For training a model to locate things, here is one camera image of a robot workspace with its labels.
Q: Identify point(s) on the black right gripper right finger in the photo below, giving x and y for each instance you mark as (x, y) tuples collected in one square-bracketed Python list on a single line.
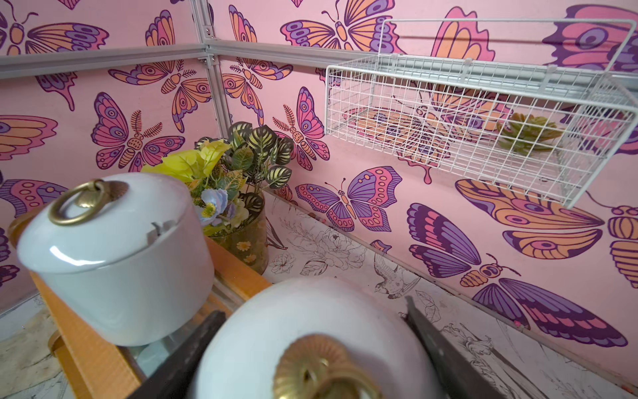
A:
[(457, 376)]

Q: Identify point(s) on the white tea canister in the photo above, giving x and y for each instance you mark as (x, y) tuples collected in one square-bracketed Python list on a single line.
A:
[(315, 338), (126, 253)]

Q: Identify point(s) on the small green succulent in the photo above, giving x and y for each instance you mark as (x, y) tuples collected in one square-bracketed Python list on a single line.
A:
[(528, 134)]

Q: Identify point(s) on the white wire wall basket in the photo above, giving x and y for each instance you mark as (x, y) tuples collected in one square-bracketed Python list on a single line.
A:
[(442, 111)]

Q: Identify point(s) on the wooden three-tier shelf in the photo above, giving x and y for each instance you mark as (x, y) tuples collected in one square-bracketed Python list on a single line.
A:
[(98, 369)]

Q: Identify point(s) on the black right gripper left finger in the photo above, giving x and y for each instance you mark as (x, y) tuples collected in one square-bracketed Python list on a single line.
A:
[(173, 377)]

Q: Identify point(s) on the glass vase with green plant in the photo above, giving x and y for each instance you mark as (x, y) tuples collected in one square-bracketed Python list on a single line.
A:
[(226, 179)]

